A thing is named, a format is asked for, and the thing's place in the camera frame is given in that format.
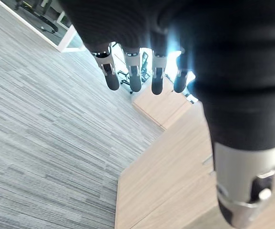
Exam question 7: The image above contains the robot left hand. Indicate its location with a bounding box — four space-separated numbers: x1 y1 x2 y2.
57 0 275 227

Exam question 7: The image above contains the small light wood cabinet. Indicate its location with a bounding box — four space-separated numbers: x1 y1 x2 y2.
132 76 193 131

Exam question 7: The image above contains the black mesh office chair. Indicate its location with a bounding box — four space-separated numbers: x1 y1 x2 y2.
117 51 152 94

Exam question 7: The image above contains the white framed glass partition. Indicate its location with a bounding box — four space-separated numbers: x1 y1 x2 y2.
0 0 87 53

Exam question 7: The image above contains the black chair base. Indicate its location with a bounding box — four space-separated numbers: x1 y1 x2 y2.
13 0 59 34

